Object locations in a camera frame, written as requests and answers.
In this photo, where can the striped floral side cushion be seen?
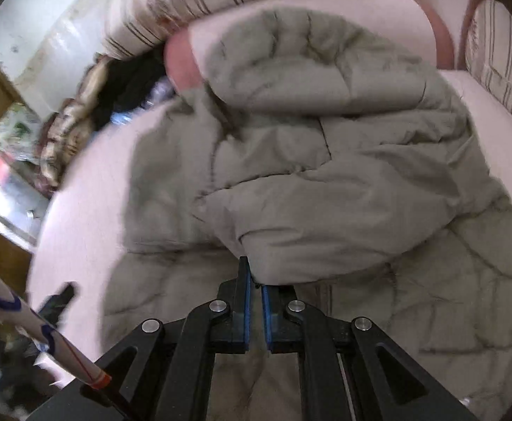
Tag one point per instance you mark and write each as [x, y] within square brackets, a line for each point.
[488, 50]

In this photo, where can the floral picture panel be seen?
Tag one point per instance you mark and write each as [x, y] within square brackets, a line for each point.
[20, 130]

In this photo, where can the black garment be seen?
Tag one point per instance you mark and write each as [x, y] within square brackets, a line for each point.
[139, 82]

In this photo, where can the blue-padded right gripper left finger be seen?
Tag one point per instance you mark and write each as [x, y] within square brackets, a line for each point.
[219, 326]

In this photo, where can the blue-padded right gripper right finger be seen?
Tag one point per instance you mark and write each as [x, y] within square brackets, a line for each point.
[321, 344]

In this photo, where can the olive green puffer jacket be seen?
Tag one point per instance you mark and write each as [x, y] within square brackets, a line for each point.
[370, 194]

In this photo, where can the pink rolled quilt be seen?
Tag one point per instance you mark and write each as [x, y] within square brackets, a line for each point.
[275, 39]

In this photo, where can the pink quilted bed mattress cover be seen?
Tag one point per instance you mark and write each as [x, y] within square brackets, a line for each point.
[80, 238]

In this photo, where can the brown floral blanket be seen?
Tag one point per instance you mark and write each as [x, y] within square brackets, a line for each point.
[67, 131]

